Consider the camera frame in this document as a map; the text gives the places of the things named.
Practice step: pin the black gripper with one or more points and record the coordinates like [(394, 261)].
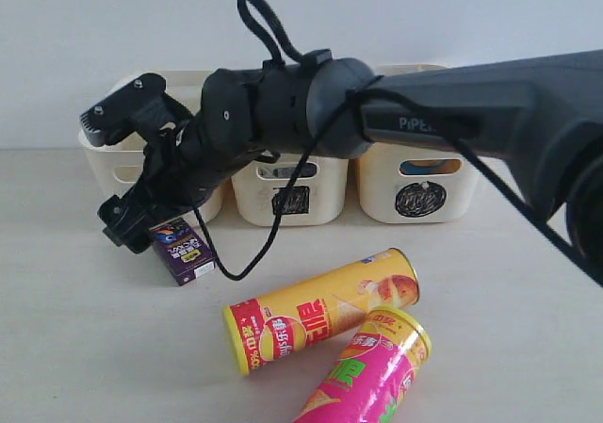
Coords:
[(206, 149)]

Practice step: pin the purple juice carton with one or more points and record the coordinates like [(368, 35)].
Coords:
[(182, 251)]

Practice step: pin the yellow chips can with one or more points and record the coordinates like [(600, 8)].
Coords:
[(270, 327)]

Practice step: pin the blue noodle bag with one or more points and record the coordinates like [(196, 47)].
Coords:
[(422, 167)]

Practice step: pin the pink chips can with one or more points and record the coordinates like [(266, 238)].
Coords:
[(372, 375)]

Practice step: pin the white blue milk carton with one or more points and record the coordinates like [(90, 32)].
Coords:
[(275, 173)]

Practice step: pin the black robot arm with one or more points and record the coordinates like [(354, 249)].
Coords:
[(532, 127)]

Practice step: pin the cream bin triangle mark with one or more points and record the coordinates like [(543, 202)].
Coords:
[(117, 167)]

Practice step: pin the cream bin square mark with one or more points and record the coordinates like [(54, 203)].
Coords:
[(312, 201)]

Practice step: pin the cream bin circle mark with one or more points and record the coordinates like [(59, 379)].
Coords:
[(390, 197)]

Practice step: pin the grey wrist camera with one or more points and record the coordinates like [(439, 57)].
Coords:
[(136, 107)]

